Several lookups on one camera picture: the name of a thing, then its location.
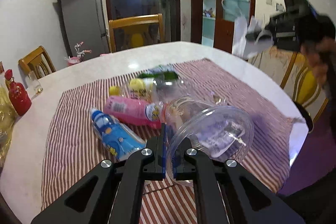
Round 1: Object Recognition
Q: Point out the blue label plastic bottle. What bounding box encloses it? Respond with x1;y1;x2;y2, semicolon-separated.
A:
90;108;146;161

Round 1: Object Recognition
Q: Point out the clear plastic cup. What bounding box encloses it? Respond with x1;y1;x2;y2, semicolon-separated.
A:
166;106;255;182

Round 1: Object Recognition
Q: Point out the pink plastic bottle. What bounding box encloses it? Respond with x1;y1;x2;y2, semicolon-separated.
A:
103;96;162;129

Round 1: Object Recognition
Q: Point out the bread picture plastic wrapper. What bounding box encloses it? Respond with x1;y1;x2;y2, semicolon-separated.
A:
161;94;228;134

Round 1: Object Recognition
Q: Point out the green snack bag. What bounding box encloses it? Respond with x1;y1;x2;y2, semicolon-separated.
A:
135;64;181;88

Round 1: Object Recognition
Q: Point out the black gold rim trash bin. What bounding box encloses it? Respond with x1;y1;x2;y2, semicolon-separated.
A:
293;102;314;134

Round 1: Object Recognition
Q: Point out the person's right hand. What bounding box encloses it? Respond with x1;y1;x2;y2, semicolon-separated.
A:
301;38;335;86

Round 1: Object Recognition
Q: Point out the wooden chair right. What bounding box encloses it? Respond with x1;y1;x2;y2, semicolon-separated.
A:
280;52;328;123

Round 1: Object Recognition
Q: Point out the wooden chair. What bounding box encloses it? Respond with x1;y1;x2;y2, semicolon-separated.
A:
280;52;328;123
108;13;166;53
18;46;56;79

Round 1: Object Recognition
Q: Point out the red white striped cloth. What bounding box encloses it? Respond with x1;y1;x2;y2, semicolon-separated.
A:
40;57;295;224

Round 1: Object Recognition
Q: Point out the clear yellow cap bottle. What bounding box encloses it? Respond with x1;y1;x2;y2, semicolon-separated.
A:
108;78;156;102

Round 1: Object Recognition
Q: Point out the yellow plastic bag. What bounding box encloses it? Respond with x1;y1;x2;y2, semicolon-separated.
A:
0;87;17;170

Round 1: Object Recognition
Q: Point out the red ceramic liquor bottle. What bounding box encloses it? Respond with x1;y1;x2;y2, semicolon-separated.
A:
5;69;32;117

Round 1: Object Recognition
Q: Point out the pink child bicycle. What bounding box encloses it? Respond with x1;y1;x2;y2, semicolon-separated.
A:
64;42;92;67

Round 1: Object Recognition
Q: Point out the wooden chair left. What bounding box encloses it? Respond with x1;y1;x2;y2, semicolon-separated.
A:
18;46;56;79

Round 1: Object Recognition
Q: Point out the wooden chair middle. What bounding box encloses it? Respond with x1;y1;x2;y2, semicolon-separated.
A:
108;13;166;53

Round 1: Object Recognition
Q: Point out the clear glass liquor bottle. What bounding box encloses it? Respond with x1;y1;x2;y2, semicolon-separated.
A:
0;61;5;85

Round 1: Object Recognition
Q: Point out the grey refrigerator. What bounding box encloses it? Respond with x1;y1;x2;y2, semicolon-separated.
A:
60;0;110;60

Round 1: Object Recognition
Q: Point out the wall sticker paper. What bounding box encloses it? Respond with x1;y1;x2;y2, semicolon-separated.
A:
276;3;285;12

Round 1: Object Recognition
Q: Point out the white light switch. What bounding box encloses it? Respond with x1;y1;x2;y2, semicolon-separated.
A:
266;0;273;6

